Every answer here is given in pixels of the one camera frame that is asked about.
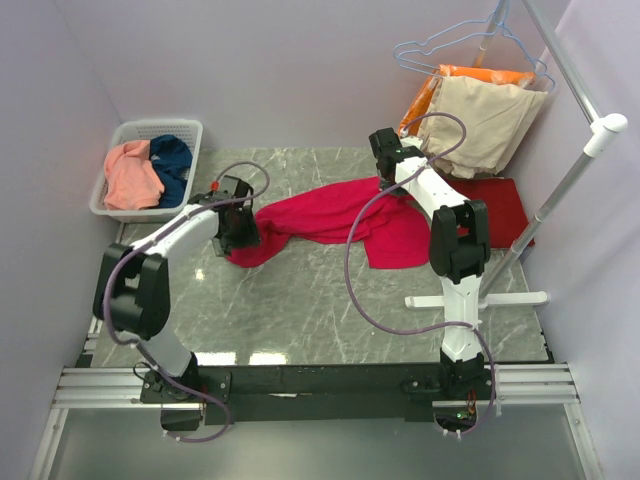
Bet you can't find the pink red t shirt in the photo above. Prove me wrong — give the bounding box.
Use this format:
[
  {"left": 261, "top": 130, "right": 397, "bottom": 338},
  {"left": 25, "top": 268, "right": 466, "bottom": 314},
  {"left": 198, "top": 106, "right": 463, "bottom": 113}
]
[{"left": 228, "top": 177, "right": 430, "bottom": 269}]

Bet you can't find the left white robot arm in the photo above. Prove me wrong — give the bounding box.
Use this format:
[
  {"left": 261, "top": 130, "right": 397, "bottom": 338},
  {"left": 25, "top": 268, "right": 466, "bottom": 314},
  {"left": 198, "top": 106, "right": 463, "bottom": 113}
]
[{"left": 93, "top": 175, "right": 260, "bottom": 402}]

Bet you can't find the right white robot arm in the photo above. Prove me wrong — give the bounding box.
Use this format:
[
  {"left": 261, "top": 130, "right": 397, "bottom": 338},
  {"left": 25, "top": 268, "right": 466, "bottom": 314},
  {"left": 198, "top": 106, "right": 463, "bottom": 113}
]
[{"left": 369, "top": 128, "right": 491, "bottom": 399}]

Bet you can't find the orange hanging garment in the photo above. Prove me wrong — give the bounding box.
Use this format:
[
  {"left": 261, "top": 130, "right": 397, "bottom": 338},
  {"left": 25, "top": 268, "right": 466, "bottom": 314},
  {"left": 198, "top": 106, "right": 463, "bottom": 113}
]
[{"left": 397, "top": 63, "right": 537, "bottom": 142}]

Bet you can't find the beige hanging garment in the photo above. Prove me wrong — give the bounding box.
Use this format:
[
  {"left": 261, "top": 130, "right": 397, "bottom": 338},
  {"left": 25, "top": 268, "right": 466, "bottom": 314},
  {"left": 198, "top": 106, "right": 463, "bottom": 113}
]
[{"left": 418, "top": 76, "right": 547, "bottom": 179}]

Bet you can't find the dark blue t shirt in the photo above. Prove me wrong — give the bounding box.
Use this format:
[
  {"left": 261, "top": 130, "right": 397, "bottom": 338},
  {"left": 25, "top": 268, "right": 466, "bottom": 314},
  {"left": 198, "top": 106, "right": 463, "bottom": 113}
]
[{"left": 150, "top": 135, "right": 193, "bottom": 209}]

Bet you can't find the white plastic laundry basket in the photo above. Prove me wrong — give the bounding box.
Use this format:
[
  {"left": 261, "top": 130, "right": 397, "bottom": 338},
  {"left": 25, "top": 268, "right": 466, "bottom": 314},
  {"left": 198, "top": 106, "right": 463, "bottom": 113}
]
[{"left": 89, "top": 119, "right": 203, "bottom": 223}]

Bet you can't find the salmon pink t shirt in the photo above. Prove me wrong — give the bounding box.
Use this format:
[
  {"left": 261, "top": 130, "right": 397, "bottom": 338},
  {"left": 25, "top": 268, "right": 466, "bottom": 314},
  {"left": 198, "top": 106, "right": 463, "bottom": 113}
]
[{"left": 104, "top": 140, "right": 164, "bottom": 211}]

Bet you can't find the folded dark red t shirt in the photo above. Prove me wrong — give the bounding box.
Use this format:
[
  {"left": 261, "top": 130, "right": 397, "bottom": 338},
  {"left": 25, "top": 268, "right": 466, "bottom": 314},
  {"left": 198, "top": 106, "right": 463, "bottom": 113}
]
[{"left": 448, "top": 178, "right": 529, "bottom": 249}]

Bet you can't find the black base beam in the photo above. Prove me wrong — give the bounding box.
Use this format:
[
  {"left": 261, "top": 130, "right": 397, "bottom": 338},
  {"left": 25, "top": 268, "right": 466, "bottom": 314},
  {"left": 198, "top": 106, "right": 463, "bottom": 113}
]
[{"left": 139, "top": 363, "right": 496, "bottom": 432}]

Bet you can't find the metal clothes rack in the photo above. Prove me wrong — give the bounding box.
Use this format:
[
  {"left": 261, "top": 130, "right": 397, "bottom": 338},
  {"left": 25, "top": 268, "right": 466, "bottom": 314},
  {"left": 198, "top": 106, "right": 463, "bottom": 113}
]
[{"left": 403, "top": 0, "right": 629, "bottom": 313}]

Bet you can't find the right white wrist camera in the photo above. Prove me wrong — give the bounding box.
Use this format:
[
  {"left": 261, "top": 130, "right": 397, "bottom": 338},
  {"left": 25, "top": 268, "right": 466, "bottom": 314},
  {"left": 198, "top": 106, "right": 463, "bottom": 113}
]
[{"left": 400, "top": 135, "right": 424, "bottom": 150}]

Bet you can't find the blue wire hanger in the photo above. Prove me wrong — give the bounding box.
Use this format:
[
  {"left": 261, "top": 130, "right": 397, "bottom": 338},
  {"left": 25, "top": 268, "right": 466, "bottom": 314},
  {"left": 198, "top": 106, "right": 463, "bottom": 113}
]
[{"left": 392, "top": 1, "right": 556, "bottom": 92}]

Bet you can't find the aluminium rail frame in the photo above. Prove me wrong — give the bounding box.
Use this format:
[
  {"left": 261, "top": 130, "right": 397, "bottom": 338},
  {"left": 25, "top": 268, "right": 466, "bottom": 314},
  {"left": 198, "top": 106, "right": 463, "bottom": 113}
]
[{"left": 28, "top": 364, "right": 604, "bottom": 479}]

